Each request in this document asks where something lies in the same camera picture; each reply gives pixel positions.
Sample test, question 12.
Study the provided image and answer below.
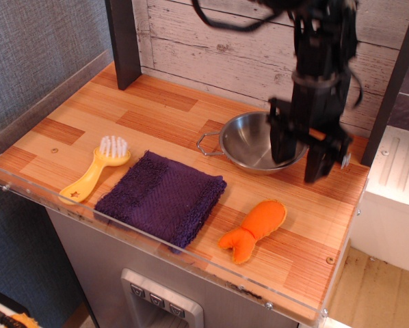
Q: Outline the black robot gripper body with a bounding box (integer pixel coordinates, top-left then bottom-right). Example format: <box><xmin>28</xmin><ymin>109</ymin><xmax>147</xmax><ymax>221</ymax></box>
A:
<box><xmin>267</xmin><ymin>77</ymin><xmax>352</xmax><ymax>167</ymax></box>

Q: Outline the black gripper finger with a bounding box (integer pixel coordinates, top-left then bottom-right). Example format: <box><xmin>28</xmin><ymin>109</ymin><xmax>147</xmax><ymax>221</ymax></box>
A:
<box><xmin>304</xmin><ymin>143</ymin><xmax>339</xmax><ymax>183</ymax></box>
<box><xmin>270</xmin><ymin>121</ymin><xmax>305</xmax><ymax>164</ymax></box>

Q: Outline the stainless steel pot with handles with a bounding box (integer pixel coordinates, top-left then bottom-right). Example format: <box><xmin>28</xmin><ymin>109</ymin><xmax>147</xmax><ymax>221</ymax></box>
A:
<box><xmin>196</xmin><ymin>111</ymin><xmax>308</xmax><ymax>175</ymax></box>

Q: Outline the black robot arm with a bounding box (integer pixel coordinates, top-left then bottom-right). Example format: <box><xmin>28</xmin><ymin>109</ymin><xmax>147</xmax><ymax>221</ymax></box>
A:
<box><xmin>267</xmin><ymin>1</ymin><xmax>358</xmax><ymax>183</ymax></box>

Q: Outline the orange plush gold fish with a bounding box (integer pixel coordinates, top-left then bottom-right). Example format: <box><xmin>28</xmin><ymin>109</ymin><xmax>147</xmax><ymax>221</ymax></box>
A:
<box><xmin>217</xmin><ymin>200</ymin><xmax>287</xmax><ymax>264</ymax></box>

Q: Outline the white toy sink counter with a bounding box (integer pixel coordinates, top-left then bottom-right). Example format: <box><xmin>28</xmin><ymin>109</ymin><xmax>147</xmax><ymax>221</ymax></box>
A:
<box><xmin>350</xmin><ymin>126</ymin><xmax>409</xmax><ymax>271</ymax></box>

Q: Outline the purple folded towel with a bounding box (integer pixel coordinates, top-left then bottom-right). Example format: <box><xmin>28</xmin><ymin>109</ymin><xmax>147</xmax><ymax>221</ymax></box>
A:
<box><xmin>94</xmin><ymin>151</ymin><xmax>227</xmax><ymax>254</ymax></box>

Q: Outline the yellow brush with white bristles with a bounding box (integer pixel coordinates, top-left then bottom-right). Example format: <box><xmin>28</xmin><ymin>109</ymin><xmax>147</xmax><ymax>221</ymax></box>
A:
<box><xmin>58</xmin><ymin>135</ymin><xmax>131</xmax><ymax>205</ymax></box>

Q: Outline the grey water dispenser panel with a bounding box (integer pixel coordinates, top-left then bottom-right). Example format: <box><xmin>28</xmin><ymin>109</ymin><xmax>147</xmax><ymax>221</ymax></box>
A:
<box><xmin>121</xmin><ymin>269</ymin><xmax>205</xmax><ymax>327</ymax></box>

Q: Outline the silver toy fridge cabinet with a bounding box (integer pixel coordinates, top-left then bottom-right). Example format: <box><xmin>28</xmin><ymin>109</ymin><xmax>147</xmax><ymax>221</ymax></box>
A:
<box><xmin>47</xmin><ymin>210</ymin><xmax>298</xmax><ymax>327</ymax></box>

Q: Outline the clear acrylic front guard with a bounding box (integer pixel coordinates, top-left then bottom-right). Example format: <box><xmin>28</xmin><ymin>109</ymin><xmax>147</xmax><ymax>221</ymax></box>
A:
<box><xmin>0</xmin><ymin>167</ymin><xmax>327</xmax><ymax>327</ymax></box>

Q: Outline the orange plush toy at corner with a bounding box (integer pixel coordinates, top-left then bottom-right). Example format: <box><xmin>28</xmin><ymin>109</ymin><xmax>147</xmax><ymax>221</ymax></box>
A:
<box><xmin>10</xmin><ymin>313</ymin><xmax>40</xmax><ymax>328</ymax></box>

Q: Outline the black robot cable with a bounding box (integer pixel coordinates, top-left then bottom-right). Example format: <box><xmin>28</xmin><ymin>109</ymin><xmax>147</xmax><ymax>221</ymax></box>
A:
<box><xmin>190</xmin><ymin>0</ymin><xmax>364</xmax><ymax>110</ymax></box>

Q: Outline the dark right vertical post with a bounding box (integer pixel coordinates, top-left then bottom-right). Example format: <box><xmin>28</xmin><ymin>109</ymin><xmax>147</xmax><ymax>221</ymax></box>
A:
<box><xmin>360</xmin><ymin>25</ymin><xmax>409</xmax><ymax>167</ymax></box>

